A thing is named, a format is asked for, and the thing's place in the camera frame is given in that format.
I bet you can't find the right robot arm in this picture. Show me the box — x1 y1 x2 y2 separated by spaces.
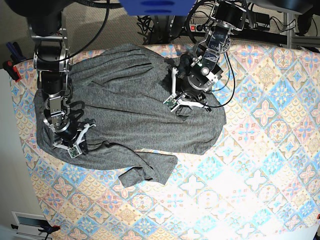
6 0 95 159

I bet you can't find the aluminium frame post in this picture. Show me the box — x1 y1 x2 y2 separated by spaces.
283 12 296 49

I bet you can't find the white floor vent box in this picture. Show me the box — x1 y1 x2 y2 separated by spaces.
11 211 49 240

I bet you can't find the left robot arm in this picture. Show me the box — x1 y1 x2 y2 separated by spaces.
163 0 284 112

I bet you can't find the blue black bottom clamp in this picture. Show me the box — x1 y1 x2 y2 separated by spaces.
38 225 61 240

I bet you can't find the white power strip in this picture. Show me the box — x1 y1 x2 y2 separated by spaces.
189 23 209 33

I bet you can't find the red black table clamp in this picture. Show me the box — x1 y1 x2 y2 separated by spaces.
2 60 21 83

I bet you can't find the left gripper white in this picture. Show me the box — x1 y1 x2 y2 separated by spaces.
163 67 211 112

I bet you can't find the patterned tile tablecloth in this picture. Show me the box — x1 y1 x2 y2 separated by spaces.
10 45 320 240

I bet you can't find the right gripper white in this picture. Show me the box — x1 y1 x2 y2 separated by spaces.
53 122 96 159

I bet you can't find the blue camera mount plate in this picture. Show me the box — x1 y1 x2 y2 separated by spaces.
119 0 196 16

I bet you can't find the grey t-shirt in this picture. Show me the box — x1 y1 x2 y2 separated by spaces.
34 44 227 188

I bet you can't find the blue handled clamp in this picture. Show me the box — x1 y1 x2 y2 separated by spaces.
6 41 27 64

